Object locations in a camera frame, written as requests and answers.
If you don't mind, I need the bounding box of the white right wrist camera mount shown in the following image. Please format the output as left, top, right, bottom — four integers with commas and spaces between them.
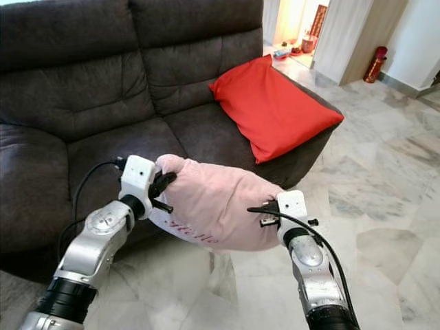
276, 190, 311, 248

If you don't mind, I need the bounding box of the red pillow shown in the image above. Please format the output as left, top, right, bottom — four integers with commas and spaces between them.
209, 55, 344, 164

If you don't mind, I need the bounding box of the red and gold plaque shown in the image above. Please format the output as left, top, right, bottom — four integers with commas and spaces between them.
309, 5, 328, 39

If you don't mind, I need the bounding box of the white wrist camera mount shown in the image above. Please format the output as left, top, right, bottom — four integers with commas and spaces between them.
120, 155, 158, 204
276, 190, 311, 248

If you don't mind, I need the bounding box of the red jar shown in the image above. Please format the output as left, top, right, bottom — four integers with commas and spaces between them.
300, 35, 318, 55

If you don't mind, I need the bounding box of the white panel with wooden edge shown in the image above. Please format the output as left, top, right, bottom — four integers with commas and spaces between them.
310, 0, 411, 87

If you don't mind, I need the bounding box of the pink pillow with Hello print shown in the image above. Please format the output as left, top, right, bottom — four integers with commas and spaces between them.
150, 154, 287, 252

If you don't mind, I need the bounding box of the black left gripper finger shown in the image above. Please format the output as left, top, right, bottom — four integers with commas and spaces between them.
151, 171, 178, 198

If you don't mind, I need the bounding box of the dark brown fabric sofa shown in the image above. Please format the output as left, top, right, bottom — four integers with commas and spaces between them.
0, 0, 345, 284

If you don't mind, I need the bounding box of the red fire extinguisher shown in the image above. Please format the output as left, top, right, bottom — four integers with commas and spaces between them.
364, 45, 388, 85

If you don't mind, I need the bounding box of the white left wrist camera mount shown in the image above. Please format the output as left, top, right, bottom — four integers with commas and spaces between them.
120, 155, 158, 204

